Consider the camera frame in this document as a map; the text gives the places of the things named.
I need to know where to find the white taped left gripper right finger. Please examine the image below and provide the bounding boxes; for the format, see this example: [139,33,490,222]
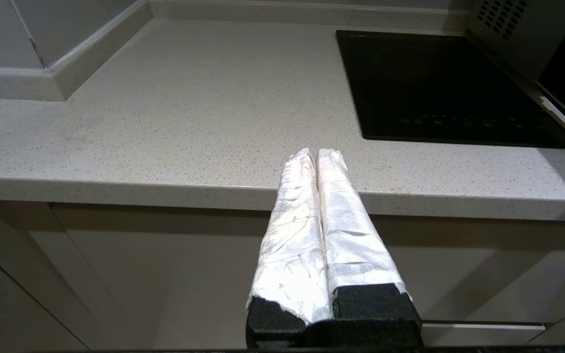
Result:
[316,148,423,348]

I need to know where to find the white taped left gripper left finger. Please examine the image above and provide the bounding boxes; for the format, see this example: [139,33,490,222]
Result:
[246,148,333,348]

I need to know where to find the silver microwave oven body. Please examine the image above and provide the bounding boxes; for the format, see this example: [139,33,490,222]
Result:
[466,0,565,82]

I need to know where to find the white counter cabinet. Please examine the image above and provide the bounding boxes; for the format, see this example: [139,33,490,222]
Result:
[0,199,565,351]

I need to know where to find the black induction cooktop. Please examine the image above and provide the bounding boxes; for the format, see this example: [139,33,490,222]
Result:
[335,29,565,150]

